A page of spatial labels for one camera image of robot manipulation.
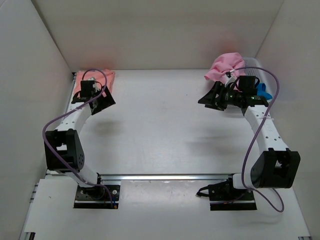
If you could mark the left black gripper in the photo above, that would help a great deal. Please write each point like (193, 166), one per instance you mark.
(108, 101)

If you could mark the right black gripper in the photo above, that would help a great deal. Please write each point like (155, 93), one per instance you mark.
(218, 89)

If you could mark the salmon pink t shirt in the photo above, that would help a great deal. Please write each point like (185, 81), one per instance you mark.
(99, 78)

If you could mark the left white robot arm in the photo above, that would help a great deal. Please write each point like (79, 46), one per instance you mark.
(64, 153)

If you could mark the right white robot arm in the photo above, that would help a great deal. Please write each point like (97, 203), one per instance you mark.
(277, 165)

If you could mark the light pink t shirt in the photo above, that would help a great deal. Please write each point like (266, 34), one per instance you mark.
(223, 64)

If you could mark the blue t shirt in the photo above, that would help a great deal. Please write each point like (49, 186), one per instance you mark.
(262, 91)

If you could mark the white plastic laundry basket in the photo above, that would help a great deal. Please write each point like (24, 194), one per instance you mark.
(261, 76)

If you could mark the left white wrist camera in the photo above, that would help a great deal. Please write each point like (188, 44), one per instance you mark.
(95, 84)

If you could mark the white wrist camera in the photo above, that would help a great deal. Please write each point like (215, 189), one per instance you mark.
(229, 77)
(95, 84)

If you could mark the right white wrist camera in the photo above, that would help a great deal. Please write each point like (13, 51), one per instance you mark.
(229, 77)

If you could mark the aluminium table edge rail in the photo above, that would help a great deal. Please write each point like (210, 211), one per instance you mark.
(164, 177)

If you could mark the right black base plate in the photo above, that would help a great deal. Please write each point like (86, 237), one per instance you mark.
(224, 197)

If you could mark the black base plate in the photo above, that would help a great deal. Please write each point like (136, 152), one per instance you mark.
(97, 197)
(224, 197)

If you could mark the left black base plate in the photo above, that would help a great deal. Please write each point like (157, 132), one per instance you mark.
(97, 197)

